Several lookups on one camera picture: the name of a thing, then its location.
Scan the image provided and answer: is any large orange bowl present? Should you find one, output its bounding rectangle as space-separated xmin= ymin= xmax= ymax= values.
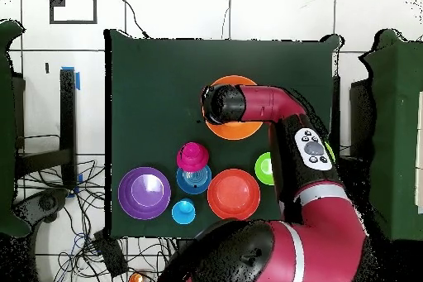
xmin=202 ymin=74 xmax=264 ymax=141

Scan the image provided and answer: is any pink bowl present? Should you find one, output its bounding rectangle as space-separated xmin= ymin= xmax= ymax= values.
xmin=175 ymin=141 xmax=210 ymax=173

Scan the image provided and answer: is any red bowl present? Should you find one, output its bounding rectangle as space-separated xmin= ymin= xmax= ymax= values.
xmin=207 ymin=167 xmax=262 ymax=222

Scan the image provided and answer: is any small green bowl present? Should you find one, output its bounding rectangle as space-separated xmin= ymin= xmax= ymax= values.
xmin=254 ymin=151 xmax=275 ymax=186

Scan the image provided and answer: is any blue bowl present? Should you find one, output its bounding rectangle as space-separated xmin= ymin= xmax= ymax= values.
xmin=175 ymin=164 xmax=213 ymax=195

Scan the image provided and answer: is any dark green tablecloth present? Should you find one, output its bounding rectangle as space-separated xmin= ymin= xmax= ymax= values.
xmin=104 ymin=28 xmax=341 ymax=242

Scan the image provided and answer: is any blue cup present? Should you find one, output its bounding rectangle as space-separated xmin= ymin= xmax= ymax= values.
xmin=170 ymin=198 xmax=197 ymax=226

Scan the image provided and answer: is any purple bowl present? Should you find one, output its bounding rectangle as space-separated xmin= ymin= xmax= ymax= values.
xmin=117 ymin=166 xmax=173 ymax=221

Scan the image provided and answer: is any large green bowl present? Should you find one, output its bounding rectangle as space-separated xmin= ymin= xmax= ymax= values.
xmin=324 ymin=141 xmax=336 ymax=163

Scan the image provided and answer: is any blue tape strip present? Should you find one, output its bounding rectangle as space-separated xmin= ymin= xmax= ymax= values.
xmin=60 ymin=65 xmax=81 ymax=91

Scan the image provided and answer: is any black metal stand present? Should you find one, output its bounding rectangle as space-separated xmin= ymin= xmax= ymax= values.
xmin=14 ymin=68 xmax=78 ymax=190

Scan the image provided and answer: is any grey chair base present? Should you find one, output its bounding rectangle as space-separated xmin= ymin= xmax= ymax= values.
xmin=12 ymin=188 xmax=70 ymax=225

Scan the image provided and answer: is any green clothed side table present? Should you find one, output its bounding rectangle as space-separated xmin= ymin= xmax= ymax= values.
xmin=0 ymin=19 xmax=32 ymax=238
xmin=358 ymin=28 xmax=423 ymax=241

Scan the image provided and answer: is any black camera cable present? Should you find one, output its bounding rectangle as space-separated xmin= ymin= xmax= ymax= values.
xmin=117 ymin=0 xmax=150 ymax=40

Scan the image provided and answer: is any black cable tangle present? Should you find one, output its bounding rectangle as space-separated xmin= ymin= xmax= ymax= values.
xmin=19 ymin=159 xmax=179 ymax=282

